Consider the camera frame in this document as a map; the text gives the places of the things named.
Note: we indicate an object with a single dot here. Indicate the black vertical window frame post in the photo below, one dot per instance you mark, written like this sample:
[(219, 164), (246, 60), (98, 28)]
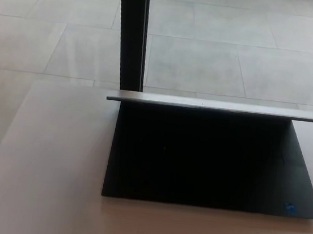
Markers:
[(132, 34)]

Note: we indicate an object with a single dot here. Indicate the silver Dell laptop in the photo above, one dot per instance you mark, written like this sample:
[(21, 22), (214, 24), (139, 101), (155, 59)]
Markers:
[(196, 162)]

